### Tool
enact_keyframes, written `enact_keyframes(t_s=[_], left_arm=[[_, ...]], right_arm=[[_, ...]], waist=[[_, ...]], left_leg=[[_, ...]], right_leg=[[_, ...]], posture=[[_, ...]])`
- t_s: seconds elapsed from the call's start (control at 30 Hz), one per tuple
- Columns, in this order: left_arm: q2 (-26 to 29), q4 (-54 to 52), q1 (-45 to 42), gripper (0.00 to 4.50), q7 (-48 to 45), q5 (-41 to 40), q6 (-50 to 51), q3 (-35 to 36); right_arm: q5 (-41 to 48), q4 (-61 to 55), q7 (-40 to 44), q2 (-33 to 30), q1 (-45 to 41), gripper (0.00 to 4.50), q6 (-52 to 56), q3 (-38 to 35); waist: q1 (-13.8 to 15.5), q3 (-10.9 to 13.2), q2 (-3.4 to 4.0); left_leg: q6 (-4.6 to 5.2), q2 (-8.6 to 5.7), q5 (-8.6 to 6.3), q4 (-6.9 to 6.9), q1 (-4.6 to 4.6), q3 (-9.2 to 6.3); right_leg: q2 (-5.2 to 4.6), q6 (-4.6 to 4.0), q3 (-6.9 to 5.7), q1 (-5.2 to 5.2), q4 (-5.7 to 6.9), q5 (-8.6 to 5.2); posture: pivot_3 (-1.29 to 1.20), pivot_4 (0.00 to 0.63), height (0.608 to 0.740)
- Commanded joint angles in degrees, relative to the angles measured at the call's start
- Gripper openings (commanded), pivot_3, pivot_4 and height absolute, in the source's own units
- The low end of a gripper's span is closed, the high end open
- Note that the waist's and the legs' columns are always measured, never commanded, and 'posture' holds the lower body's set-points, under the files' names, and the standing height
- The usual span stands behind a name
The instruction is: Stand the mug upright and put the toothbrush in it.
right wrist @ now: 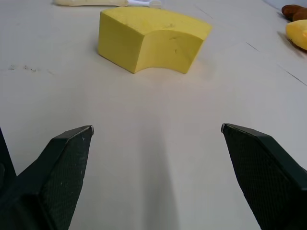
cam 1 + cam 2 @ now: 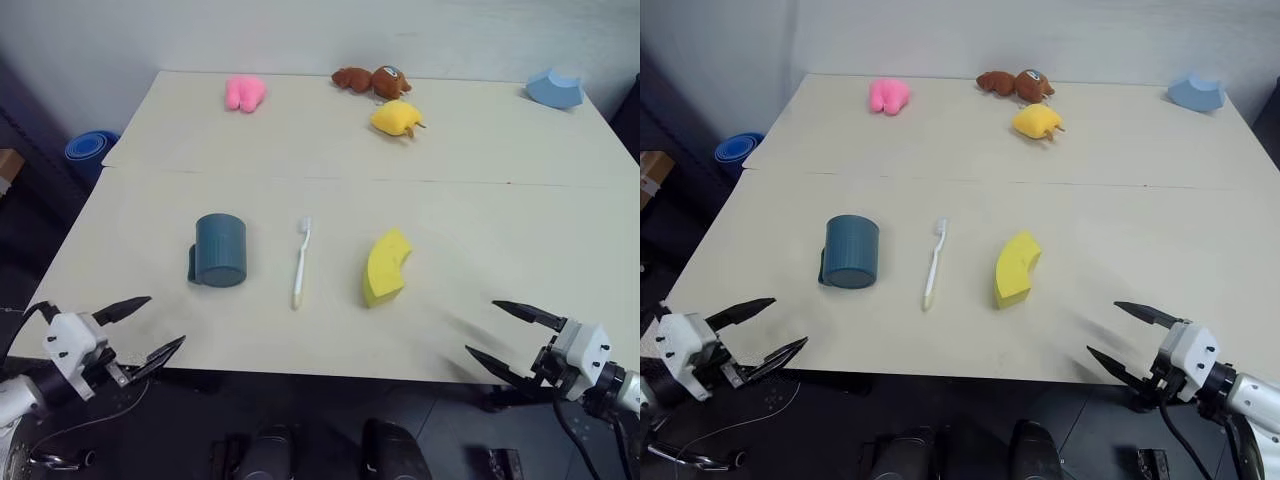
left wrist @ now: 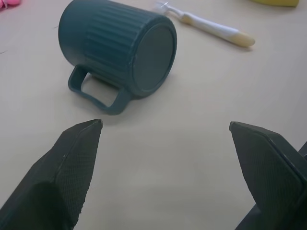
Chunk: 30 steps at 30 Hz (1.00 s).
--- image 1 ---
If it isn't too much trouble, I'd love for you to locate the cream toothbrush handle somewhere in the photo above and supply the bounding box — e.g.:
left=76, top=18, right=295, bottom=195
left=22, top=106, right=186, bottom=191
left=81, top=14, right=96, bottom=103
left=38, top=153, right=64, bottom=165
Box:
left=53, top=0, right=130, bottom=7

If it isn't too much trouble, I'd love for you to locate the brown rounded object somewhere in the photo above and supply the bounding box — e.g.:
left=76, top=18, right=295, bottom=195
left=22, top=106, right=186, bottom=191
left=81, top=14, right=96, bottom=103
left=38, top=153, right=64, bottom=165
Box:
left=281, top=4, right=307, bottom=22

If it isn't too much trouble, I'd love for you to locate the yellow curved sponge block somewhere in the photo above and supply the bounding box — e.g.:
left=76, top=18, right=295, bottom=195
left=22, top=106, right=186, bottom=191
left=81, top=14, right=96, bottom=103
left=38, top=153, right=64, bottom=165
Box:
left=97, top=6, right=213, bottom=75

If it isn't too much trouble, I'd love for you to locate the yellow rounded soap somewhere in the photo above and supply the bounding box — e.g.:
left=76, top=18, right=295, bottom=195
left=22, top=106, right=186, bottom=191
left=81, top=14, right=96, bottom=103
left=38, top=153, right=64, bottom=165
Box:
left=285, top=20, right=307, bottom=51

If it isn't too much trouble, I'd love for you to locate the white toothbrush head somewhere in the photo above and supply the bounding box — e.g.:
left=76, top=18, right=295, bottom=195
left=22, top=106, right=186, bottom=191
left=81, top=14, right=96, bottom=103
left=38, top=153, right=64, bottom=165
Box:
left=127, top=0, right=162, bottom=8

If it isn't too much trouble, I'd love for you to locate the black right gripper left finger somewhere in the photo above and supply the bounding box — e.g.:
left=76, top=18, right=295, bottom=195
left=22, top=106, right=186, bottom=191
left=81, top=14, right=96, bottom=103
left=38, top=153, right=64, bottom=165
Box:
left=0, top=125, right=95, bottom=230

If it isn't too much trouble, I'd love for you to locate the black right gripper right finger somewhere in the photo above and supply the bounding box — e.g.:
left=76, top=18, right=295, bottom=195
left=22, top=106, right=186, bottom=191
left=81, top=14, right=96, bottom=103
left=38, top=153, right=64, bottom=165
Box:
left=221, top=123, right=307, bottom=230

